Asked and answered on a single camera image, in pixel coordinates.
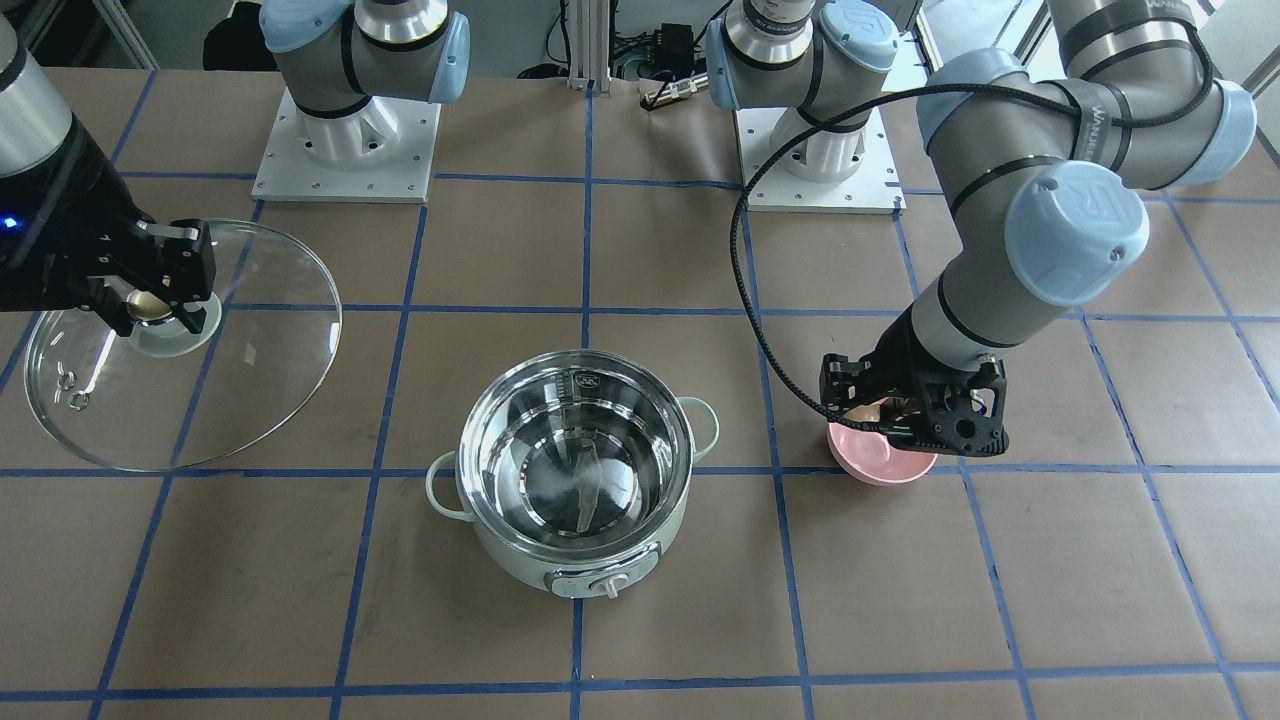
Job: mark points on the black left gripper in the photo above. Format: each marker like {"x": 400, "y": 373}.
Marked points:
{"x": 893, "y": 352}

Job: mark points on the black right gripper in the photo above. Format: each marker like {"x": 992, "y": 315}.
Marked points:
{"x": 78, "y": 215}

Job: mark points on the brown egg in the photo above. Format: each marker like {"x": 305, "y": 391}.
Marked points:
{"x": 864, "y": 413}

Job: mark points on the glass pot lid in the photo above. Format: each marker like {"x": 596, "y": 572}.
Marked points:
{"x": 163, "y": 398}

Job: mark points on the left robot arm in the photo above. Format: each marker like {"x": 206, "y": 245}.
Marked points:
{"x": 1043, "y": 181}

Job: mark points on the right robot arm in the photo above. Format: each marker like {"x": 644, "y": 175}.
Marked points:
{"x": 334, "y": 56}

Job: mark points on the pink bowl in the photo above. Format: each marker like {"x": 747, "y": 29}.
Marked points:
{"x": 869, "y": 457}

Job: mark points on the brown paper table cover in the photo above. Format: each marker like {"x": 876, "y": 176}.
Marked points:
{"x": 1120, "y": 560}

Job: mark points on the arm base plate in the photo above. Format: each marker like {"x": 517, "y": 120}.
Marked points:
{"x": 382, "y": 153}
{"x": 828, "y": 173}

